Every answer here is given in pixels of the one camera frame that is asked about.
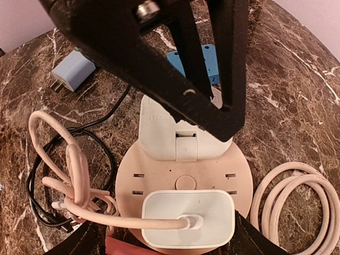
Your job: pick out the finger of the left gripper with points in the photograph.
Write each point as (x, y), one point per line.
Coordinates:
(110, 33)

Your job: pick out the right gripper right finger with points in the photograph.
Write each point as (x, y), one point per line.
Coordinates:
(248, 240)

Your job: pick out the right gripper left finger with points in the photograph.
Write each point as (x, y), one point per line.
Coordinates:
(89, 238)

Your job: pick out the white USB charger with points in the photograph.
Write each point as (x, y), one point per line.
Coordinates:
(188, 219)

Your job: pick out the grey-blue charger cube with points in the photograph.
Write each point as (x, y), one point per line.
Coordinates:
(72, 71)

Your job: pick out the pink white round socket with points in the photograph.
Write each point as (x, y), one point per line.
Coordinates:
(139, 175)

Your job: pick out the blue plug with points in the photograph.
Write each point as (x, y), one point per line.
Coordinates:
(209, 53)

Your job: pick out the white folding socket adapter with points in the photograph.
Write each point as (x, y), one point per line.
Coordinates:
(164, 139)

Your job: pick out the pink triangular power hub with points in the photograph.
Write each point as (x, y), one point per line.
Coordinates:
(116, 247)

